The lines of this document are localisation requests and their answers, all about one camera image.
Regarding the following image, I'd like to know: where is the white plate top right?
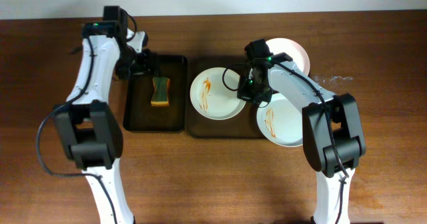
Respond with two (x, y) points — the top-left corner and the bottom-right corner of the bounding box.
(266, 38), (310, 75)

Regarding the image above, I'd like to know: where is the large brown tray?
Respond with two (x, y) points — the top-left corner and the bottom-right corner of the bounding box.
(184, 56), (264, 139)

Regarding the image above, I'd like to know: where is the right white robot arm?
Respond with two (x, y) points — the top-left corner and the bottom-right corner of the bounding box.
(236, 39), (366, 223)

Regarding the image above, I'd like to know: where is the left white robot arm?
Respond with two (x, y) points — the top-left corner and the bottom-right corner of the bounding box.
(35, 6), (161, 223)

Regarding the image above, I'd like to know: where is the white plate with sauce centre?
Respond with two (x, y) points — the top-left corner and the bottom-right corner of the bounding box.
(189, 67), (246, 121)

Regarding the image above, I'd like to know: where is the white plate bottom right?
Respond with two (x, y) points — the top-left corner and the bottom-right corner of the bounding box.
(256, 93), (303, 147)

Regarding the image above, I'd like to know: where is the small black tray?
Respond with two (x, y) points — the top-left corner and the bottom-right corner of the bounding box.
(123, 55), (187, 133)

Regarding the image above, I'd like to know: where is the green yellow sponge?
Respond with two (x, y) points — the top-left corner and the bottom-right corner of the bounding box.
(151, 77), (170, 107)

